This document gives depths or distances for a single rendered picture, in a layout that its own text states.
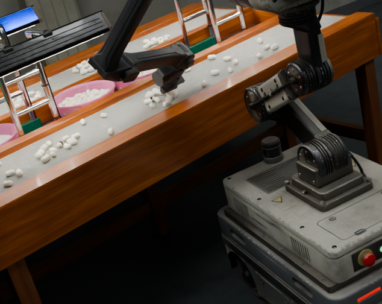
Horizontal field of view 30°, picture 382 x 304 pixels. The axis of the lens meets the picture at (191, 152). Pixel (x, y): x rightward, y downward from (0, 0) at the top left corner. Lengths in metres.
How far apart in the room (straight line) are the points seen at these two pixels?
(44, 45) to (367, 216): 1.18
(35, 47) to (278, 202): 0.95
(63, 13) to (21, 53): 2.15
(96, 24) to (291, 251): 1.03
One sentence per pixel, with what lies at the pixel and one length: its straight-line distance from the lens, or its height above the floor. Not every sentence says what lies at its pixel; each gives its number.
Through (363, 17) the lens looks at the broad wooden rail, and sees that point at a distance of 3.00.
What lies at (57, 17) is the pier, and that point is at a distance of 4.54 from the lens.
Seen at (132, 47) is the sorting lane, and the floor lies 0.74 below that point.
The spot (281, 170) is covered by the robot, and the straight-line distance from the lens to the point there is 2.50.
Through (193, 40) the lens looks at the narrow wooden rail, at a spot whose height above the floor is 0.73.
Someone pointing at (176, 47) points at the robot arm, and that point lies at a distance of 2.42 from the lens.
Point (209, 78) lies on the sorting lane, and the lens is 2.73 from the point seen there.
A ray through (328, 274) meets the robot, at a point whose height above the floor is 0.38.
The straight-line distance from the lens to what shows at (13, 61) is 2.40.
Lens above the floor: 1.61
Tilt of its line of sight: 24 degrees down
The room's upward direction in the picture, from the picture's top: 15 degrees counter-clockwise
